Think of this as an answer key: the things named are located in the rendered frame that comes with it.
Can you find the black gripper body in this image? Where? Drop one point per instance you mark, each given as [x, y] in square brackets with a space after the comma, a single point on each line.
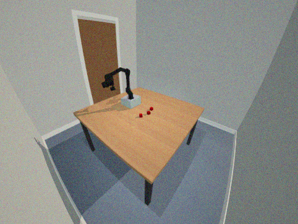
[112, 88]

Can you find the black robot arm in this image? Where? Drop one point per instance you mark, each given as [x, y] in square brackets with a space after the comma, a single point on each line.
[109, 81]

